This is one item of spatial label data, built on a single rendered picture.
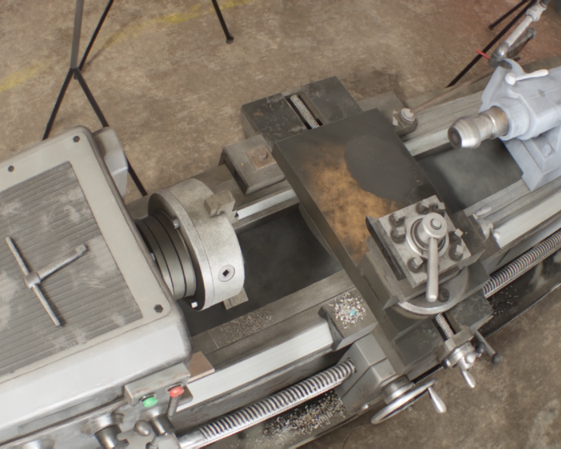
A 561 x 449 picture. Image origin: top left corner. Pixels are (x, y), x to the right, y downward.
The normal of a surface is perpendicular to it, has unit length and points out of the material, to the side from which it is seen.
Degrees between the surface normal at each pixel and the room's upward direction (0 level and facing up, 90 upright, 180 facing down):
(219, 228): 19
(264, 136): 0
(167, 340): 45
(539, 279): 0
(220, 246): 33
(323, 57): 0
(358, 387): 90
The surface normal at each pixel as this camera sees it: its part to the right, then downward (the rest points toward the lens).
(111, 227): 0.21, -0.49
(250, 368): 0.46, 0.07
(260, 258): -0.02, -0.38
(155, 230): 0.09, -0.65
